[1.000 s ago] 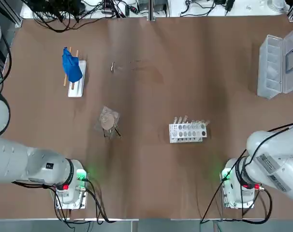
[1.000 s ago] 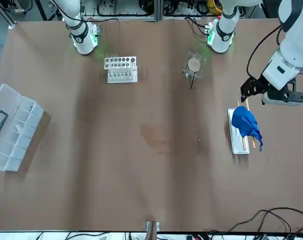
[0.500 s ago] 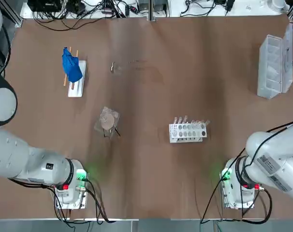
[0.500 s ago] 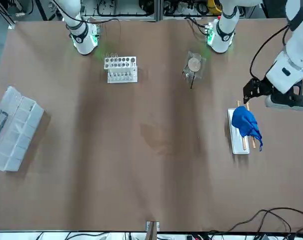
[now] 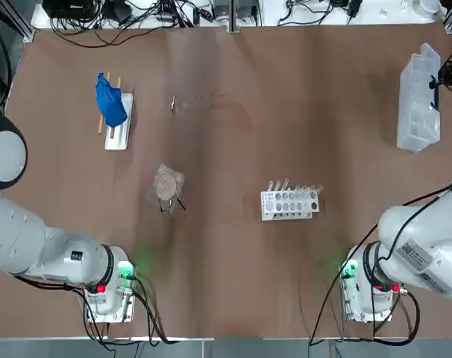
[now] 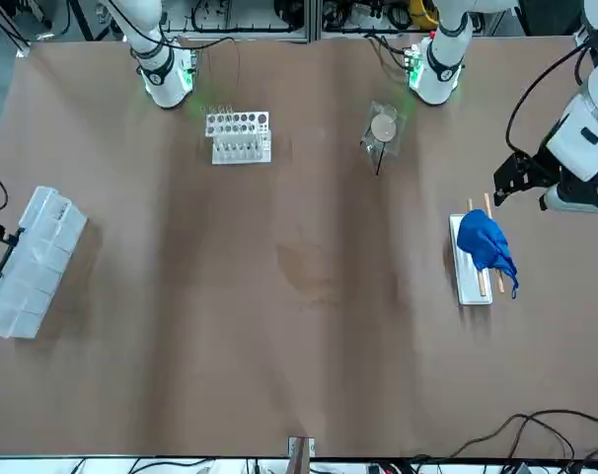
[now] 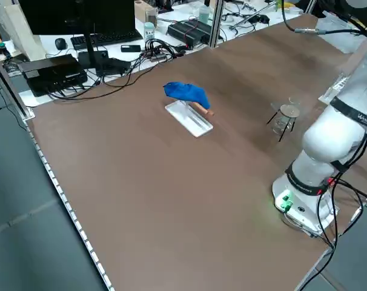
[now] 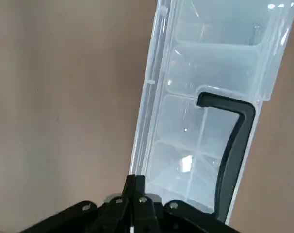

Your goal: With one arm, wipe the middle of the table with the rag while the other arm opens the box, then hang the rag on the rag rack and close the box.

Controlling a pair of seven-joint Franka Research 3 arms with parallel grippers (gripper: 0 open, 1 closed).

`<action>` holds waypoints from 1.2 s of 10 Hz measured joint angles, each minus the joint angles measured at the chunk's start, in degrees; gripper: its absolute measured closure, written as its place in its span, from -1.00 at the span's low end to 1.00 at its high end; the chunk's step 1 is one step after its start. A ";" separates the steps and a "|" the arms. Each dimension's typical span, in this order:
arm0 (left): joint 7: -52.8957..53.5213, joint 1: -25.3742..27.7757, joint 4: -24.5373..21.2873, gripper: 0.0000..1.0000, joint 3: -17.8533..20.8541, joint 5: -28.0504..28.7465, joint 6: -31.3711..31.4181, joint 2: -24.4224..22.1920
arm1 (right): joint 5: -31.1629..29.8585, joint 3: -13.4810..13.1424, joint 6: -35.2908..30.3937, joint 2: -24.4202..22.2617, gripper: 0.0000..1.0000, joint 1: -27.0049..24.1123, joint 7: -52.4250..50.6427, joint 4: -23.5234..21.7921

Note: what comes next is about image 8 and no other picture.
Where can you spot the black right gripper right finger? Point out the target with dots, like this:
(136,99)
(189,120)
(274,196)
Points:
(185,218)

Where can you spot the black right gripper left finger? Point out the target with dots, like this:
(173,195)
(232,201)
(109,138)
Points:
(71,218)

